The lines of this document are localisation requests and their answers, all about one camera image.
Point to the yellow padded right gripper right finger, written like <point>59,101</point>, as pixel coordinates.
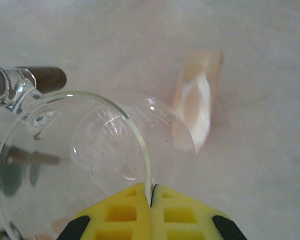
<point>190,215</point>

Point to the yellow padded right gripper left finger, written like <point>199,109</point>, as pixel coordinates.
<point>120,212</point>

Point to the clear glass teapot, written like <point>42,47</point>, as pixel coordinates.
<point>50,77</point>

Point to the stacked white paper filters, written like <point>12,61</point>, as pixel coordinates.
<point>202,110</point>

